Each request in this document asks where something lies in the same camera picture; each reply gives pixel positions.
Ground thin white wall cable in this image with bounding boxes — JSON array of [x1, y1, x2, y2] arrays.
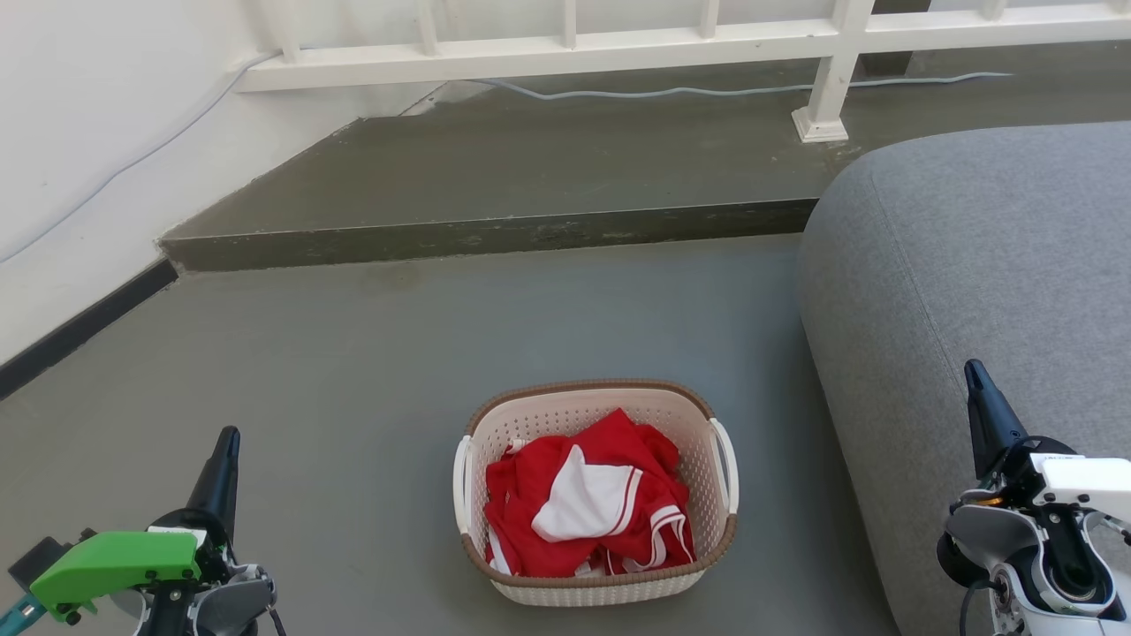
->
[[0, 49, 280, 265]]

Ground grey floor cable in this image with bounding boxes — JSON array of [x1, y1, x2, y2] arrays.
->
[[468, 72, 1015, 101]]

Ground white wooden railing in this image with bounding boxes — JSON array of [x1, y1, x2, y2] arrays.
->
[[235, 0, 1131, 144]]

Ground cream perforated plastic laundry basket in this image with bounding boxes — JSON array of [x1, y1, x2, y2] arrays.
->
[[452, 380, 740, 607]]

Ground black skirting board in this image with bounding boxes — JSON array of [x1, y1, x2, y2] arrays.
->
[[0, 258, 179, 400]]

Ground grey fabric sofa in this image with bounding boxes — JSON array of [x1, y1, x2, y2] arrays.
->
[[797, 121, 1131, 636]]

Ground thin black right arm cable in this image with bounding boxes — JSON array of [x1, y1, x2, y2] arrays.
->
[[958, 579, 998, 636]]

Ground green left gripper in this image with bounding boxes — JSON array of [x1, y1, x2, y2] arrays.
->
[[28, 426, 242, 623]]

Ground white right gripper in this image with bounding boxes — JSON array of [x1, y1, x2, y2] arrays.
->
[[958, 359, 1131, 524]]

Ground red and white garment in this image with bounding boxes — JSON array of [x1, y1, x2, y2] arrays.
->
[[483, 408, 696, 578]]

